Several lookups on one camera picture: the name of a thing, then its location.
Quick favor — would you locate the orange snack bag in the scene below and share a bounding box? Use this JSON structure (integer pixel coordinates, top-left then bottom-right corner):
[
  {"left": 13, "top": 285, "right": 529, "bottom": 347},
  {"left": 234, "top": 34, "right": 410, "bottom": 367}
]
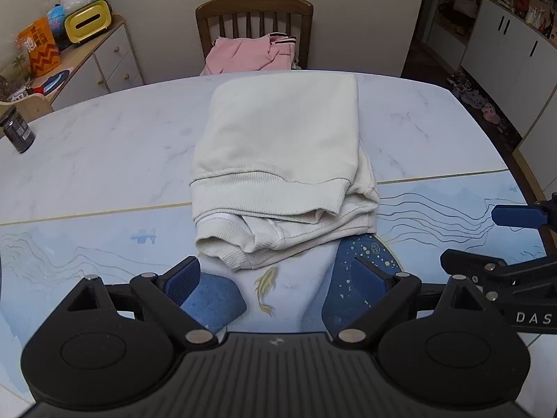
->
[{"left": 17, "top": 17, "right": 61, "bottom": 77}]

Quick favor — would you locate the light wooden child seat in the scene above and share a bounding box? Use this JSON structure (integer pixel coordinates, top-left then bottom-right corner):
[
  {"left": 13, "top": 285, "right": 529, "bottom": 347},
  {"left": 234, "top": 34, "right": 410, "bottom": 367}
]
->
[{"left": 0, "top": 93, "right": 54, "bottom": 123}]

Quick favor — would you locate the white drawer cabinet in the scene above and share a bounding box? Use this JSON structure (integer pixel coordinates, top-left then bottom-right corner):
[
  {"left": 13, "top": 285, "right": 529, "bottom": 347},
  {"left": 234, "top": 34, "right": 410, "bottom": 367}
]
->
[{"left": 31, "top": 14, "right": 144, "bottom": 110}]

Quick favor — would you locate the cream white sweatshirt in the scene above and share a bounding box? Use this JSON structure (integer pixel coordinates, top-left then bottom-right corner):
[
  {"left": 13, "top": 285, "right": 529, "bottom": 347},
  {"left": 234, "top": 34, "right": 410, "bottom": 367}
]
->
[{"left": 190, "top": 72, "right": 379, "bottom": 270}]

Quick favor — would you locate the yellow tissue box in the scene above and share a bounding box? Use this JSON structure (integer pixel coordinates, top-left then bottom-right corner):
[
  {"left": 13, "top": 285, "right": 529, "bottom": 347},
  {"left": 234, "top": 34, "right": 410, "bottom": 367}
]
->
[{"left": 64, "top": 0, "right": 112, "bottom": 44}]

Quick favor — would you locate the pink folded garment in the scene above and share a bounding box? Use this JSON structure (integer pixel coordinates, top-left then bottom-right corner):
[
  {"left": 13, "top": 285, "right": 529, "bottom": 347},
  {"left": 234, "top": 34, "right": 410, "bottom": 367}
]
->
[{"left": 201, "top": 32, "right": 297, "bottom": 76}]

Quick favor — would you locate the brown wooden chair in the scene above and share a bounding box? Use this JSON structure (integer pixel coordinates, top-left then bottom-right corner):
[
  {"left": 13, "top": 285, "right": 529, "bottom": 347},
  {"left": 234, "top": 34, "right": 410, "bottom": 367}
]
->
[{"left": 195, "top": 0, "right": 313, "bottom": 69}]

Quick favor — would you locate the dark glass jar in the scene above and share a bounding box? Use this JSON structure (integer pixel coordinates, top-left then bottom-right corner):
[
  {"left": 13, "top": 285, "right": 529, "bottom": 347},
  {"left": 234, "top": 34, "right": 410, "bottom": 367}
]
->
[{"left": 1, "top": 106, "right": 35, "bottom": 154}]

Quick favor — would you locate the clear plastic terrarium box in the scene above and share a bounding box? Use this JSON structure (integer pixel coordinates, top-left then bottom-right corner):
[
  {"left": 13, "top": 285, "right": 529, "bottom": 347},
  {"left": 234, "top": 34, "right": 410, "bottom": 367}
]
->
[{"left": 0, "top": 51, "right": 34, "bottom": 102}]

